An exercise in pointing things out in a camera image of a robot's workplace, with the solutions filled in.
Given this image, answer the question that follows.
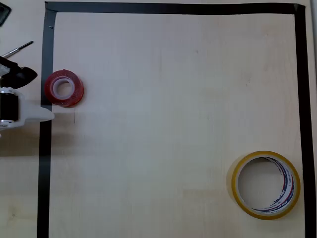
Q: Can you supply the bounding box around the small red tape roll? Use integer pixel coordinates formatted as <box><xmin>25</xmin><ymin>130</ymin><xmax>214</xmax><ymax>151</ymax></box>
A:
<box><xmin>44</xmin><ymin>69</ymin><xmax>85</xmax><ymax>109</ymax></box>

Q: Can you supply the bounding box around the black tape strip with screw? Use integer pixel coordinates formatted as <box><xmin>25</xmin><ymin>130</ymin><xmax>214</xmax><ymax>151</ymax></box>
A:
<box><xmin>37</xmin><ymin>8</ymin><xmax>58</xmax><ymax>238</ymax></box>

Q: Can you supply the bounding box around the black object at table corner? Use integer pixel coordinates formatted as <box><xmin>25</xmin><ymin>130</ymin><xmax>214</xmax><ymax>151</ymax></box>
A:
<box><xmin>0</xmin><ymin>4</ymin><xmax>12</xmax><ymax>27</ymax></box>

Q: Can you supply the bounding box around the thin metal screwdriver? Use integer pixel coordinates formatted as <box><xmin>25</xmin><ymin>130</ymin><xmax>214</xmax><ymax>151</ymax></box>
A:
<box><xmin>1</xmin><ymin>41</ymin><xmax>34</xmax><ymax>59</ymax></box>

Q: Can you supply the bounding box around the large yellow clear tape roll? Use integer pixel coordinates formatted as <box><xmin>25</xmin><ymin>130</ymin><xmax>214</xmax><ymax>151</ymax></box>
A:
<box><xmin>226</xmin><ymin>150</ymin><xmax>302</xmax><ymax>221</ymax></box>

